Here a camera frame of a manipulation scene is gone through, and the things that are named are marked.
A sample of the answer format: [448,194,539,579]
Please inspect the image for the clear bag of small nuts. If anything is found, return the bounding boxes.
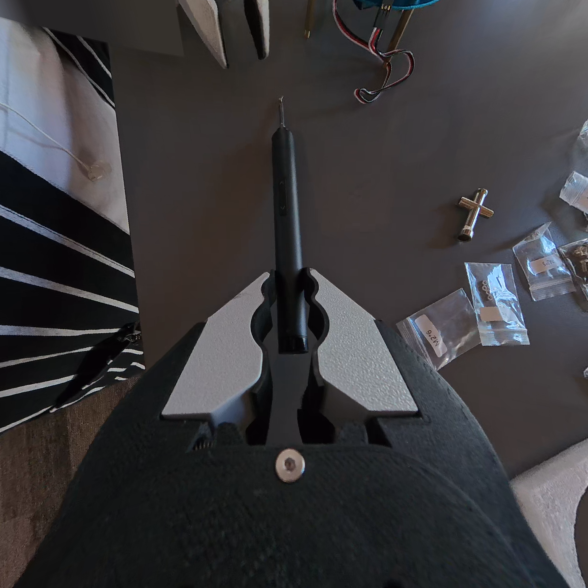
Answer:
[464,261,530,347]

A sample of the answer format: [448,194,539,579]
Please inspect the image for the silver cross socket wrench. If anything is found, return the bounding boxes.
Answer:
[454,188,495,243]

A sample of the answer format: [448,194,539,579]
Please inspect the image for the clear bag with white label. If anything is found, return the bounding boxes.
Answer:
[513,222,576,302]

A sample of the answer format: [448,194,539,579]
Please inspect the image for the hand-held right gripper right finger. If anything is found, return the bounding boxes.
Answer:
[302,269,424,419]

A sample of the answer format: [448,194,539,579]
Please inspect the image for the thin white cord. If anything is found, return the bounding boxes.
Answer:
[0,102,113,183]

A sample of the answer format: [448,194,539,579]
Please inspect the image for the black electric screwdriver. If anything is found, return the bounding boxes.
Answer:
[270,94,310,355]

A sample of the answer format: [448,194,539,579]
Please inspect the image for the black white striped cloth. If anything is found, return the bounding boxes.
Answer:
[0,28,146,435]

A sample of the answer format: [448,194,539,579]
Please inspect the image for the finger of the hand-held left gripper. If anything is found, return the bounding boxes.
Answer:
[178,0,229,70]
[243,0,271,61]

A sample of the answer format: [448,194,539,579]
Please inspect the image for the clear flat labelled bag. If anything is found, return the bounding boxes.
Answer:
[395,288,481,371]

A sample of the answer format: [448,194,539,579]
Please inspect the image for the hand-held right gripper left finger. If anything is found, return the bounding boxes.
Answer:
[161,271,279,444]

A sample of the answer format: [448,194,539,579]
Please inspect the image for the red white black servo cable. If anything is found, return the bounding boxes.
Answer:
[333,0,416,104]

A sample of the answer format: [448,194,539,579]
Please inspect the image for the white smooth fabric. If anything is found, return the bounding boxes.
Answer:
[0,18,132,235]

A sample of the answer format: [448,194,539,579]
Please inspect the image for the blue round device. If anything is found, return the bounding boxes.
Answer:
[351,0,444,11]

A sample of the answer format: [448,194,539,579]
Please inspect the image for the clear bag of metal screws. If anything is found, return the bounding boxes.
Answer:
[557,240,588,300]

